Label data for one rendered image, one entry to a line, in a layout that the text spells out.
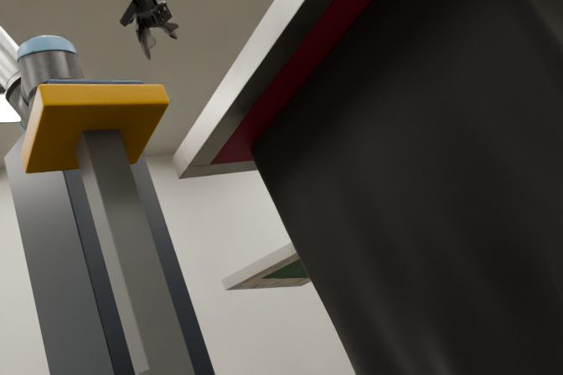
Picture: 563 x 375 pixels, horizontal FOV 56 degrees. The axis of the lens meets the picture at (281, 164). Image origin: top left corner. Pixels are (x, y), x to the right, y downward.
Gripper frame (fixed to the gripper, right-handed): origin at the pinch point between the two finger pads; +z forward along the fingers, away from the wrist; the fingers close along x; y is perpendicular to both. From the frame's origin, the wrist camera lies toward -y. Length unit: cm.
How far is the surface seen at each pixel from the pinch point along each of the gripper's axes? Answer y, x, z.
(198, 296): -185, 87, 253
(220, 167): 72, -69, -4
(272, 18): 92, -71, -27
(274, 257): 35, -30, 60
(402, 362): 103, -87, 11
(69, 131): 77, -91, -26
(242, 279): 24, -36, 64
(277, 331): -139, 107, 315
